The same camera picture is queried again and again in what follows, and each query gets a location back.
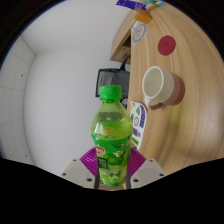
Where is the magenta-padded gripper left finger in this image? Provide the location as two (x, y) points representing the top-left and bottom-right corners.
(58, 147), (100, 190)

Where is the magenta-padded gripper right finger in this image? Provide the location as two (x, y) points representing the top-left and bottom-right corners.
(126, 147), (167, 190)

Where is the green drink bottle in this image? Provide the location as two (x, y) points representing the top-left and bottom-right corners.
(90, 85), (134, 188)

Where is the white green purple leaflet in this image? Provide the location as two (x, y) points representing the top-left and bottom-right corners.
(128, 99), (148, 151)

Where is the white and brown mug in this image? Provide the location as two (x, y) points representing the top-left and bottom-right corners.
(141, 65), (186, 111)

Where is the grey mesh office chair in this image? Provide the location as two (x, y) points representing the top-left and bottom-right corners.
(95, 54), (132, 101)

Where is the flat round red coaster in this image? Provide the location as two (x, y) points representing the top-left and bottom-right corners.
(157, 35), (177, 56)

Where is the wooden side desk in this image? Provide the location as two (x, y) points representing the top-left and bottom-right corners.
(109, 11), (141, 65)

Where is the orange-brown box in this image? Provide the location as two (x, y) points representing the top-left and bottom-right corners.
(134, 12), (153, 25)

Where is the small tan box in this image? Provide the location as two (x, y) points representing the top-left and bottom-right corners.
(143, 3), (158, 13)

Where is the purple standing box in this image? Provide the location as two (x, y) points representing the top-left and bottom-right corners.
(115, 0), (148, 11)

